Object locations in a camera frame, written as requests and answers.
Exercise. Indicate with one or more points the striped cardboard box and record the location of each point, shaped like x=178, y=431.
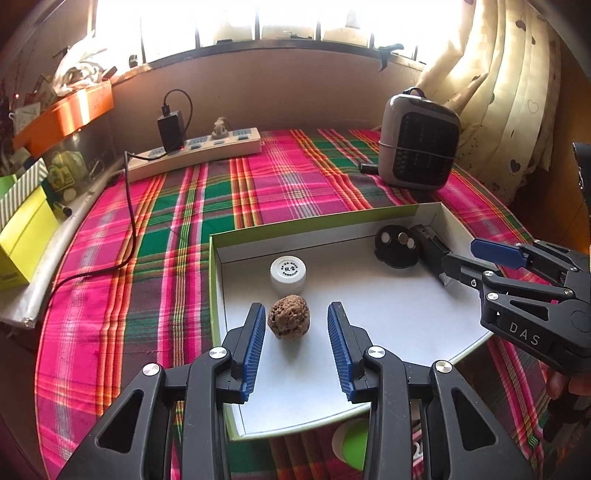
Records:
x=25, y=191

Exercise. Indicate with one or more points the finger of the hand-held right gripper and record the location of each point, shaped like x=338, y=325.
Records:
x=466, y=272
x=496, y=251

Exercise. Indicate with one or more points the white plug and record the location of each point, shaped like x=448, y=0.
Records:
x=220, y=129

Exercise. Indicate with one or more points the grey space heater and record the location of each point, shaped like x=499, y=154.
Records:
x=415, y=143

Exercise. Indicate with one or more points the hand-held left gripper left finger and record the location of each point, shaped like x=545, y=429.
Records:
x=254, y=350

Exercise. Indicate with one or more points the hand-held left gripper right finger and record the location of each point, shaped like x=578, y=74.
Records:
x=341, y=350

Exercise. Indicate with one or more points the black disc with metal buttons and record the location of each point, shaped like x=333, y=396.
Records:
x=397, y=254

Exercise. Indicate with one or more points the orange box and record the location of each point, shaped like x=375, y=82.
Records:
x=69, y=113

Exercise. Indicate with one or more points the black charger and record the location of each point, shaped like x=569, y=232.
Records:
x=171, y=129

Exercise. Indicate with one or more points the window with metal bars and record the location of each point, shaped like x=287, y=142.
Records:
x=277, y=18

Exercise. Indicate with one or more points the green white cardboard box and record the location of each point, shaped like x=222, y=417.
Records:
x=392, y=314

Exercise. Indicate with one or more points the black flashlight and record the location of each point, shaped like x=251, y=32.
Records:
x=431, y=249

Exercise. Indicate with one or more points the grey side shelf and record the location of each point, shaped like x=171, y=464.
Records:
x=27, y=304

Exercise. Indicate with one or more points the green decorated jar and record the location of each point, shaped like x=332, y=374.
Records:
x=64, y=168

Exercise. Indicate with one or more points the person's right hand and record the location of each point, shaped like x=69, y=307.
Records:
x=557, y=385

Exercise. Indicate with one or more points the small white jar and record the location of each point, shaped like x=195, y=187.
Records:
x=287, y=272

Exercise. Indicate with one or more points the white power strip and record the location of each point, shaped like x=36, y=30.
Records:
x=207, y=147

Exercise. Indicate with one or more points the plaid pink green tablecloth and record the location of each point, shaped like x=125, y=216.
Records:
x=161, y=277

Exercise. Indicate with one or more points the yellow-green cardboard box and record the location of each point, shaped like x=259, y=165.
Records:
x=23, y=240

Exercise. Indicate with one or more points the cream heart-print curtain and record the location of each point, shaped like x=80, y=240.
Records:
x=508, y=115

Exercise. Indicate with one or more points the white plastic bag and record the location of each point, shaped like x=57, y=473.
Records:
x=81, y=64

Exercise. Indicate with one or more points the green-topped white holder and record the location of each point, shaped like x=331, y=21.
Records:
x=358, y=445

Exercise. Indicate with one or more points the brown walnut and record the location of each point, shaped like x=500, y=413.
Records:
x=288, y=316

